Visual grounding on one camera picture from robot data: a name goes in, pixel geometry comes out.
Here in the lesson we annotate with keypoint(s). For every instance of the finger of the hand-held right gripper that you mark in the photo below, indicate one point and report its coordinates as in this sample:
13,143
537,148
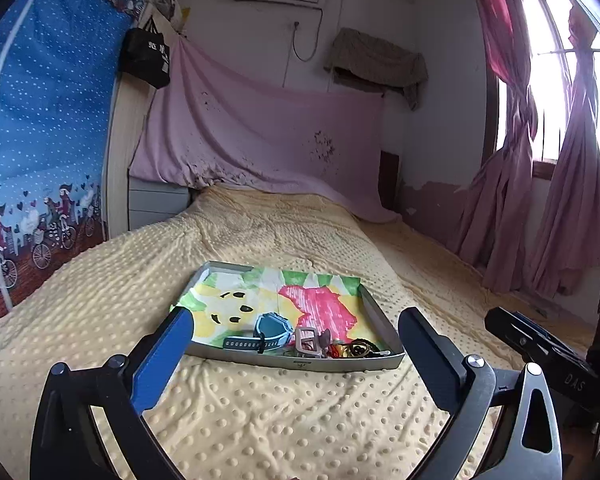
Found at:
520,332

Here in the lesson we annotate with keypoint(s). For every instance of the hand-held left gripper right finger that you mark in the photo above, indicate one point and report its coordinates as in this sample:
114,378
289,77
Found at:
430,355

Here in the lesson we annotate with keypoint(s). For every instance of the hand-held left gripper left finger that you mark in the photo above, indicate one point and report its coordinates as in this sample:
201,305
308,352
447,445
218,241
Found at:
162,355

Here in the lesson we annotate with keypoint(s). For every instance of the grey shallow tray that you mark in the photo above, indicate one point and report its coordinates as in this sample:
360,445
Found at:
330,362

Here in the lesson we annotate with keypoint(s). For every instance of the light blue wrist watch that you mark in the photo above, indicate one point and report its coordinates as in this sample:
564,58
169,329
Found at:
272,327

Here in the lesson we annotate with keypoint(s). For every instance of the beige hair claw clip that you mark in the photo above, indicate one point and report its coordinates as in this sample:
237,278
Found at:
312,342

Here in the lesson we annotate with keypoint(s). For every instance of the colourful drawing paper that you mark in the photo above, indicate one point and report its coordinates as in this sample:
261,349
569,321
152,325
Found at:
320,305

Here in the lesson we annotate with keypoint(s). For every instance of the yellow dotted blanket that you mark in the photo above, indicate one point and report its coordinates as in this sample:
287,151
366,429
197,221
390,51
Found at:
280,410

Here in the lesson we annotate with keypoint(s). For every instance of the pink curtain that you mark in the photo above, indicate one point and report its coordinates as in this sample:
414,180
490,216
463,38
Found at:
572,200
500,185

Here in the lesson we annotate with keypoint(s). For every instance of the grey bedside box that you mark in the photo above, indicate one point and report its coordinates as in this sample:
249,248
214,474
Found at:
157,205

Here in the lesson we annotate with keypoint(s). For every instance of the dark brown board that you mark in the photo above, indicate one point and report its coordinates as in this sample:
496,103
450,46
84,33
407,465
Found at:
389,180

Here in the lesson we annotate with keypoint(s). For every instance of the wooden headboard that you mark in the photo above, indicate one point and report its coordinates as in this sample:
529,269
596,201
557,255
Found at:
117,160

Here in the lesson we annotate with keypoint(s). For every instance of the pink sheet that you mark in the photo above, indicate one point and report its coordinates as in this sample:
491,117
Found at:
260,135

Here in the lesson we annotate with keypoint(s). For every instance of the brown hanging cloth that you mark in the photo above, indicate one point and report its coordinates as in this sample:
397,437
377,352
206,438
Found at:
375,62

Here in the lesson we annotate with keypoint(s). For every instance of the black bag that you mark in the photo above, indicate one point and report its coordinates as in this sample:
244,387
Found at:
145,55

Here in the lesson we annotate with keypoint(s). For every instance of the window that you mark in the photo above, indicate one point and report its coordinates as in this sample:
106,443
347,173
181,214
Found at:
550,25

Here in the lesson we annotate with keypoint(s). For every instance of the bundle on wardrobe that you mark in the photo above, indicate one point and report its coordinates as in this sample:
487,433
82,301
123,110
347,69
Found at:
165,5

